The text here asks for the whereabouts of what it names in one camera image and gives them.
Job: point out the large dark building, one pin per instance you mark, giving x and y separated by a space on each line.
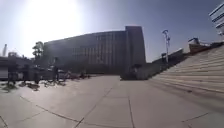
100 50

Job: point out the wide stone steps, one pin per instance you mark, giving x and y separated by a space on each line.
196 71

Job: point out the grey paved plaza ground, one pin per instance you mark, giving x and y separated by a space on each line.
110 103

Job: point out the row of parked bicycles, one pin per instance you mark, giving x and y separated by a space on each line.
33 78

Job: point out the low concrete wall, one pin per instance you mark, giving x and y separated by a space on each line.
140 71

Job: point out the tree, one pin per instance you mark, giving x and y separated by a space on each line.
37 50

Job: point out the lamp pole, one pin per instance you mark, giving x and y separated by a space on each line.
166 43

